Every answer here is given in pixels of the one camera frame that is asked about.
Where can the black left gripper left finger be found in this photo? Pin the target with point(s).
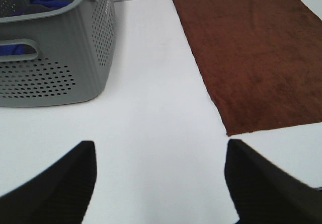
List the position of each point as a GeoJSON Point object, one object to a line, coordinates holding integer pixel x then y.
{"type": "Point", "coordinates": [60, 194]}

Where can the grey perforated plastic basket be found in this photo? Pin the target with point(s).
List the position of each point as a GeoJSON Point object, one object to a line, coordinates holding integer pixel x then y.
{"type": "Point", "coordinates": [74, 50]}

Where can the blue cloth in basket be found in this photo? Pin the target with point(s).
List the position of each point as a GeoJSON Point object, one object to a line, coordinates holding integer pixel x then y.
{"type": "Point", "coordinates": [35, 6]}

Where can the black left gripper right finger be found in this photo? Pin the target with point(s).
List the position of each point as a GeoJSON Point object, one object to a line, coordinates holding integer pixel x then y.
{"type": "Point", "coordinates": [263, 193]}

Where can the brown towel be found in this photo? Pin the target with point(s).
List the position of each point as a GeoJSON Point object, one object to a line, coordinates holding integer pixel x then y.
{"type": "Point", "coordinates": [260, 60]}

